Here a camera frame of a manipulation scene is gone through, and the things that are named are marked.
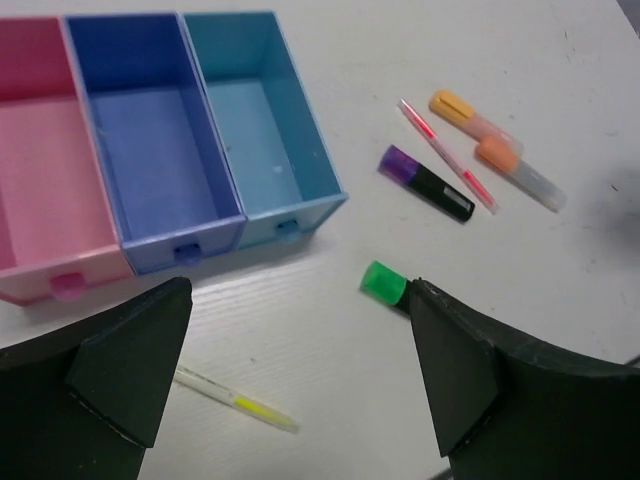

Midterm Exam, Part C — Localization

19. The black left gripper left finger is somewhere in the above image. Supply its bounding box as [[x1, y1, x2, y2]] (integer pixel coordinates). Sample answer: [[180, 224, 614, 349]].
[[1, 277, 192, 479]]

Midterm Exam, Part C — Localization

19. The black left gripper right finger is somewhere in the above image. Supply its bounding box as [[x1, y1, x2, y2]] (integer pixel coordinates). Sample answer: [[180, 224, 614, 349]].
[[409, 279, 639, 479]]

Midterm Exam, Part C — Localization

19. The thin yellow highlighter pen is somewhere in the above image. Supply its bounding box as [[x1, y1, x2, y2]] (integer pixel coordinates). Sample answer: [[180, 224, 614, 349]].
[[173, 365, 300, 434]]

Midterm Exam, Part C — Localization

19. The orange cap clear highlighter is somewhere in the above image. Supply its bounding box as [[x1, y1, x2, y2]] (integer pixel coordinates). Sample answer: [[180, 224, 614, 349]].
[[475, 137, 567, 212]]

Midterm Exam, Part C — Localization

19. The thin pink highlighter pen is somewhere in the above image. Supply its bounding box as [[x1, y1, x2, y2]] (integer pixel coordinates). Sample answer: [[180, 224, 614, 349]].
[[398, 98, 499, 215]]

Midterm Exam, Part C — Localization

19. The yellow cap pink highlighter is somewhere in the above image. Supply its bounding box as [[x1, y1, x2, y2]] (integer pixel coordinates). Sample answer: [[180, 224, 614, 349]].
[[429, 90, 523, 155]]

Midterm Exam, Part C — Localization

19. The pink plastic drawer bin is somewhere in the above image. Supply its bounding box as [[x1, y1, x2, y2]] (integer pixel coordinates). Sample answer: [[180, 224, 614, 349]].
[[1, 17, 133, 306]]

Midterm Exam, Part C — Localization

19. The green cap black highlighter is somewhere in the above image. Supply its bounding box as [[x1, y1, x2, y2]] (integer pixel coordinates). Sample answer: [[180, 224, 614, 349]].
[[360, 261, 411, 317]]

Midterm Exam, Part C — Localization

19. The dark blue plastic drawer bin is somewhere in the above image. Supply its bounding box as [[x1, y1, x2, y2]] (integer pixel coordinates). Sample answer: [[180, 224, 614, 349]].
[[65, 13, 246, 275]]

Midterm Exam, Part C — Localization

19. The purple cap black highlighter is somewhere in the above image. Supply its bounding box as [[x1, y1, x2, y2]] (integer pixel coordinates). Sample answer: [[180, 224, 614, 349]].
[[378, 145, 475, 224]]

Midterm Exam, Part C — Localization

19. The light blue plastic drawer bin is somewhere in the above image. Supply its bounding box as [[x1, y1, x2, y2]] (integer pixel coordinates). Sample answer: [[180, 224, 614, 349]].
[[183, 12, 348, 249]]

